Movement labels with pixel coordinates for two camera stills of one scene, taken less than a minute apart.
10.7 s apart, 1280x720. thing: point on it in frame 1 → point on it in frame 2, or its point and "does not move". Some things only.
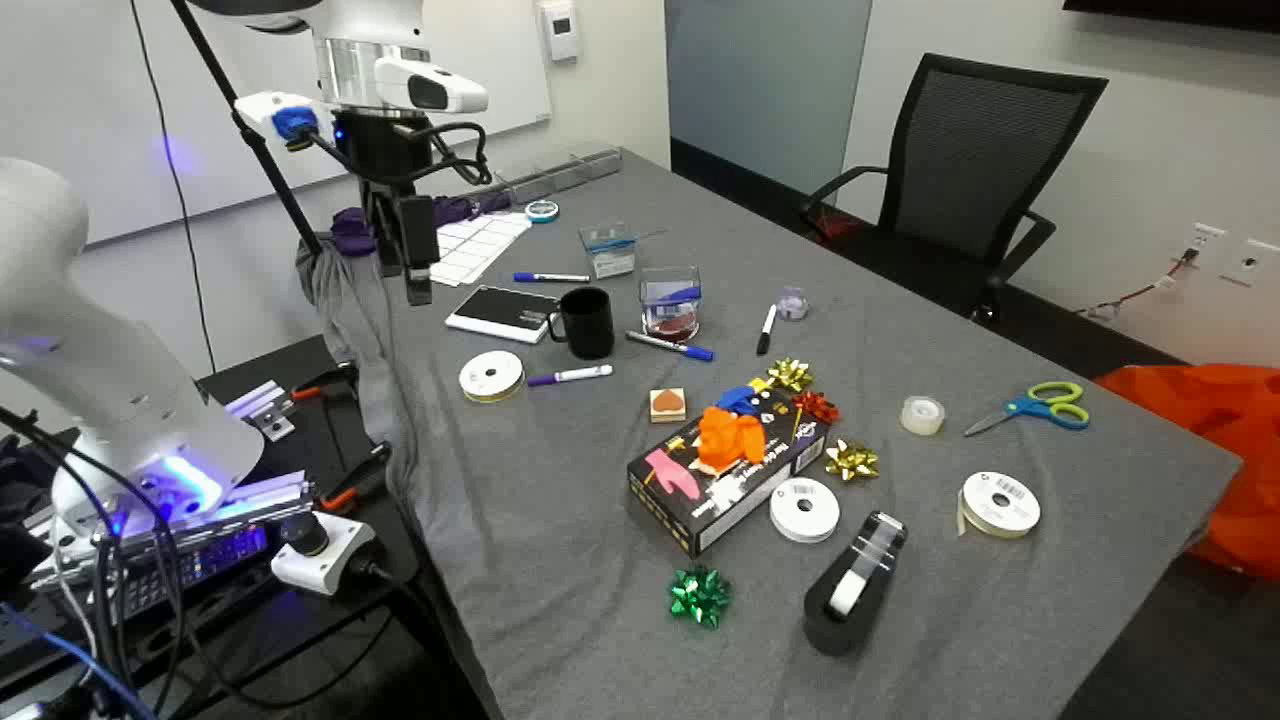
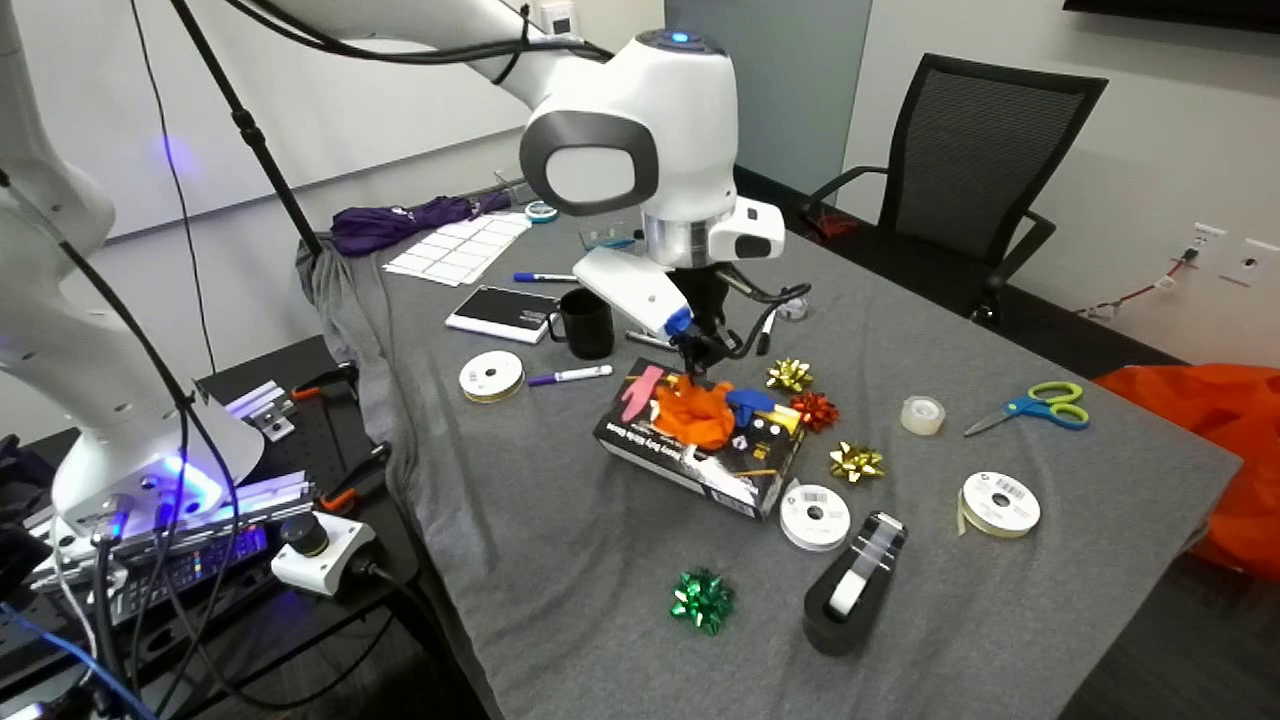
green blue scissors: (1042, 403) does not move
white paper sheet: (469, 243) does not move
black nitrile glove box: (680, 494) → (718, 438)
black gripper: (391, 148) → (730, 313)
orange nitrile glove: (730, 438) → (699, 413)
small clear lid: (793, 305) does not move
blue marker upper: (551, 276) does not move
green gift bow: (699, 595) does not move
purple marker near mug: (571, 375) does not move
